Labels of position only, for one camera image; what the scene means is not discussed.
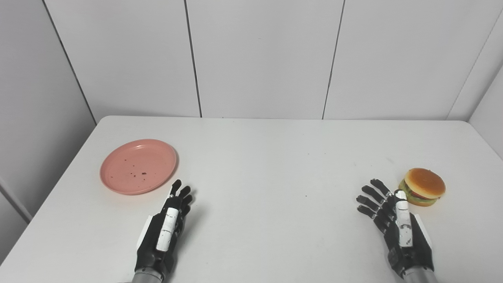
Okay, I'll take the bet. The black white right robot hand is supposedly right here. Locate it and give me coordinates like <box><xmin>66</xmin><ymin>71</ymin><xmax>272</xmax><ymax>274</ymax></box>
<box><xmin>356</xmin><ymin>178</ymin><xmax>435</xmax><ymax>279</ymax></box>

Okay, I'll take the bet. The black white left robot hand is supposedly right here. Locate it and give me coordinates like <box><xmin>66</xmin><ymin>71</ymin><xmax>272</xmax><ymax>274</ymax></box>
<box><xmin>135</xmin><ymin>179</ymin><xmax>194</xmax><ymax>276</ymax></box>

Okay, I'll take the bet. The toy hamburger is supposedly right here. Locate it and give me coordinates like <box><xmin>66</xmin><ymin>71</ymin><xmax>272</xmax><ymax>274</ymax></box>
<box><xmin>398</xmin><ymin>168</ymin><xmax>446</xmax><ymax>208</ymax></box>

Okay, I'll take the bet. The pink round plate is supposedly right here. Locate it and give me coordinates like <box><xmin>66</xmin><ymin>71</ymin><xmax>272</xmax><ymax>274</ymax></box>
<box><xmin>99</xmin><ymin>138</ymin><xmax>178</xmax><ymax>196</ymax></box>

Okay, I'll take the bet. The white vertical wall strip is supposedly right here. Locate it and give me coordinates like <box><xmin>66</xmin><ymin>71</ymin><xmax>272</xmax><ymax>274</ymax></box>
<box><xmin>0</xmin><ymin>176</ymin><xmax>33</xmax><ymax>224</ymax></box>

